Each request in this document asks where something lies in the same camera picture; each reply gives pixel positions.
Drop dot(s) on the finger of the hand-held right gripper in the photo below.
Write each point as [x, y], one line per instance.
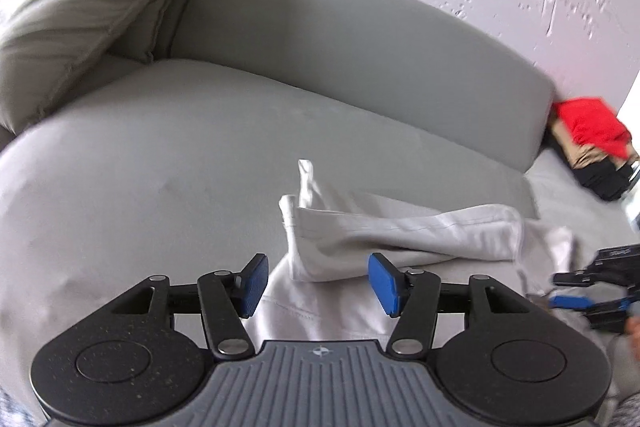
[575, 278]
[570, 302]

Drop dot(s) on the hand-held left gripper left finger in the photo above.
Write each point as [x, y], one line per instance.
[252, 284]

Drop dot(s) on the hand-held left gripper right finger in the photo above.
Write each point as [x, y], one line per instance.
[385, 282]

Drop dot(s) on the white t-shirt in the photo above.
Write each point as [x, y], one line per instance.
[400, 232]

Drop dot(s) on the person's right hand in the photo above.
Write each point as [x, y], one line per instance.
[634, 324]

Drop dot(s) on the black cloth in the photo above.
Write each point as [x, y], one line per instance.
[605, 182]

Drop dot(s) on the tan cloth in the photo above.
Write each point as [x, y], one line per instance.
[587, 157]

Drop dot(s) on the red cloth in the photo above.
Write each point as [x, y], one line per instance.
[592, 122]

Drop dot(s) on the grey sofa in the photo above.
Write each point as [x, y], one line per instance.
[250, 132]

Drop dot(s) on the window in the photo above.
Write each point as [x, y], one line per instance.
[634, 107]

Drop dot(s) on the small beige pillow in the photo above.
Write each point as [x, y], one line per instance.
[75, 7]

